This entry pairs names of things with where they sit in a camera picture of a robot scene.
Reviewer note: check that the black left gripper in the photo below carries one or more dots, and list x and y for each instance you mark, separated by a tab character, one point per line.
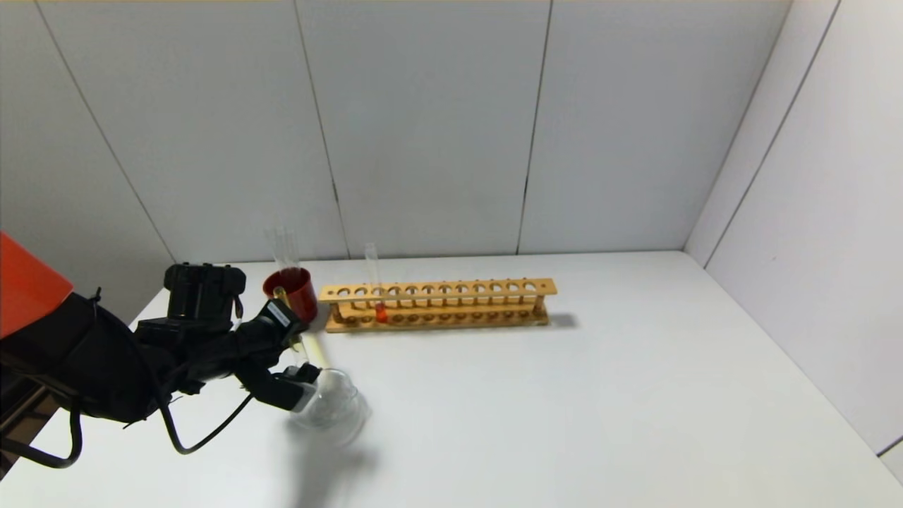
280	317

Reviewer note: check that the test tube with yellow pigment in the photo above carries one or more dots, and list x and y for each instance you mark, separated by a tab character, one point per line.
317	353

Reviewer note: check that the test tube with red pigment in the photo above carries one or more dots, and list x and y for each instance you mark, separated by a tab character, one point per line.
381	312

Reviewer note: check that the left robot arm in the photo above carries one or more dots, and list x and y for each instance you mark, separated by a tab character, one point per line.
85	360

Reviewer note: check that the wooden test tube rack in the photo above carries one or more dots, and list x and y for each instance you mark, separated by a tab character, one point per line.
437	289

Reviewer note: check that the dark red cup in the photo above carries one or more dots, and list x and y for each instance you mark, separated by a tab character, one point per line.
300	289

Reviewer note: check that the clear glass beaker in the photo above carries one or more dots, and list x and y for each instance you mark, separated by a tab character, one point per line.
338	416

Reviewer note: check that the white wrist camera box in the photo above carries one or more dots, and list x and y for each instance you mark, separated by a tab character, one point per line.
286	395

